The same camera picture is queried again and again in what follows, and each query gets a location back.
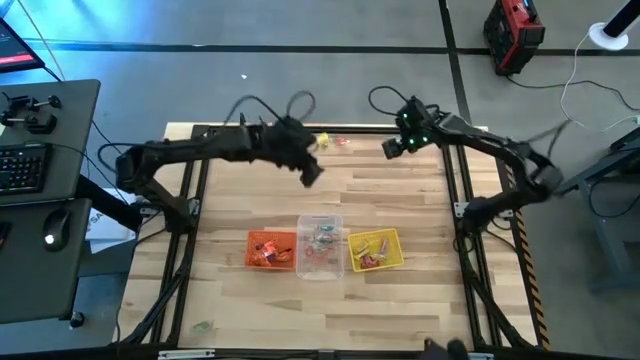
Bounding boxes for backlit black keyboard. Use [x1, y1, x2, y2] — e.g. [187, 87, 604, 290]
[0, 143, 52, 195]

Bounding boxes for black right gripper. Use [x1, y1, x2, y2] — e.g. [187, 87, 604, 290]
[382, 97, 444, 160]

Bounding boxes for yellow plastic basket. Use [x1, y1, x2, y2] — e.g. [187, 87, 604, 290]
[347, 228, 405, 274]

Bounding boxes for black computer mouse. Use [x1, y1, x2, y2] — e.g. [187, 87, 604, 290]
[42, 208, 72, 253]

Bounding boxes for black C-clamp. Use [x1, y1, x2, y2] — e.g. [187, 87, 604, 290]
[0, 112, 58, 135]
[2, 93, 64, 114]

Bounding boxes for black floor cable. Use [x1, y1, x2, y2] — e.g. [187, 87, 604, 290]
[504, 74, 640, 112]

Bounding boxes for red black equipment case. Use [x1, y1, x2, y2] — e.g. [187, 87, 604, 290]
[483, 0, 546, 76]

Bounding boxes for computer monitor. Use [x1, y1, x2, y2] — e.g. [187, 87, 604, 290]
[0, 17, 45, 75]

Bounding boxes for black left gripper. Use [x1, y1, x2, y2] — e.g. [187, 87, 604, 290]
[264, 117, 325, 189]

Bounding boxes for black yellow hazard strip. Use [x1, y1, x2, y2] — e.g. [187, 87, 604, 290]
[492, 137, 552, 351]

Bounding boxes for person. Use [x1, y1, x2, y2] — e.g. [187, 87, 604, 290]
[423, 338, 471, 360]

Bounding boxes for white floor cable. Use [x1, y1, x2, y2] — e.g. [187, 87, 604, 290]
[559, 33, 640, 134]

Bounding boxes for clear plastic bin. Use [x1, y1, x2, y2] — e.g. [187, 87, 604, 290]
[295, 213, 346, 281]

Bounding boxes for stand with white round base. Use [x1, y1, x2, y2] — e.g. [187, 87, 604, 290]
[588, 0, 640, 51]

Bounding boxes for dark grey metal stand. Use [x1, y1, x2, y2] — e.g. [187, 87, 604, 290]
[554, 127, 640, 294]

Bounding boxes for black looped cable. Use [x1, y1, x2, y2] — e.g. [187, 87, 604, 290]
[587, 167, 640, 221]

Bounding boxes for white paper sheets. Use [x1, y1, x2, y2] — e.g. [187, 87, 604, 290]
[84, 199, 146, 255]

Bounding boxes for black aluminium frame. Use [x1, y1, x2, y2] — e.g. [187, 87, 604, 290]
[112, 123, 539, 360]

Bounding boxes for orange plastic basket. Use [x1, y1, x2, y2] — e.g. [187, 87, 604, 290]
[244, 228, 299, 271]

